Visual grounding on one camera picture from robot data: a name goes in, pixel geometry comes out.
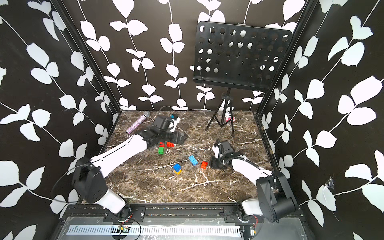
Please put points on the blue square lego brick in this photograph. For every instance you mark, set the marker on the blue square lego brick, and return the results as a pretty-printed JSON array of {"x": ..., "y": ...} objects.
[{"x": 177, "y": 167}]

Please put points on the purple glitter microphone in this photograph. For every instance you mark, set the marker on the purple glitter microphone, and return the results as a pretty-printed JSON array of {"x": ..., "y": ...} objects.
[{"x": 138, "y": 122}]

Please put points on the light blue long lego brick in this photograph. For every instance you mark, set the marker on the light blue long lego brick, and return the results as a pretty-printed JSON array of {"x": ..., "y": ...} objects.
[{"x": 193, "y": 160}]

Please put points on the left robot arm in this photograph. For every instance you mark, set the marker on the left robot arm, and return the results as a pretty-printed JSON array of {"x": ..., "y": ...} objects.
[{"x": 89, "y": 174}]

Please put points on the black mounting rail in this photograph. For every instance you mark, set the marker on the black mounting rail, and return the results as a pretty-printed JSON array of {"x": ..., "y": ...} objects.
[{"x": 230, "y": 212}]

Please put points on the pink object behind stand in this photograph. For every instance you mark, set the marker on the pink object behind stand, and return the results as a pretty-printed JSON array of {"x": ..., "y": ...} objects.
[{"x": 230, "y": 119}]

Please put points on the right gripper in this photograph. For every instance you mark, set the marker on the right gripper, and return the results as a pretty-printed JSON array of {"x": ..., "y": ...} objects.
[{"x": 218, "y": 162}]

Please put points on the white slotted cable duct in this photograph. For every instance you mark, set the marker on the white slotted cable duct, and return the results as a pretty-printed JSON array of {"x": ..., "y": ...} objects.
[{"x": 135, "y": 230}]

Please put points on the bright green square lego brick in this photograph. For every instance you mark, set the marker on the bright green square lego brick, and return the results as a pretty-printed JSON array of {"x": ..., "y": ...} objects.
[{"x": 161, "y": 151}]

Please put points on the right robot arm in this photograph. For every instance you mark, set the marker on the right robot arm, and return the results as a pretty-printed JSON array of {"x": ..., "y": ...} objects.
[{"x": 275, "y": 198}]

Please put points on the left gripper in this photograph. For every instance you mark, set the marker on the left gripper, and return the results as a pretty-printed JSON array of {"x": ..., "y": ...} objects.
[{"x": 176, "y": 140}]

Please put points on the black perforated music stand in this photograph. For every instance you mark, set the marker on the black perforated music stand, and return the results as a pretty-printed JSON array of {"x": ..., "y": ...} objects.
[{"x": 237, "y": 57}]

